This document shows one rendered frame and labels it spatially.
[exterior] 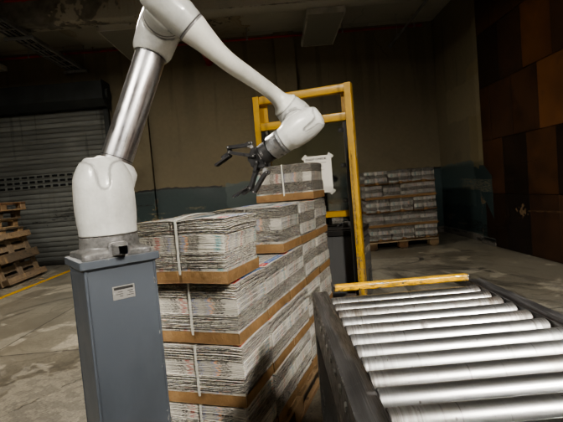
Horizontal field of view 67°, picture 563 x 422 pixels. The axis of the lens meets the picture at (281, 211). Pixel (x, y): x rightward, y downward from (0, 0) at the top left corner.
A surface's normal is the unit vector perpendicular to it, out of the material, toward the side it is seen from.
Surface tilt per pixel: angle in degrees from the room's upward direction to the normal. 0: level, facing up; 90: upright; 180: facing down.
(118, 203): 88
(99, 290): 90
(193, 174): 90
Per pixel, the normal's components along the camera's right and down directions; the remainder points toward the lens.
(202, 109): 0.01, 0.05
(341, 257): -0.32, 0.07
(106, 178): 0.44, -0.26
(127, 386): 0.60, -0.01
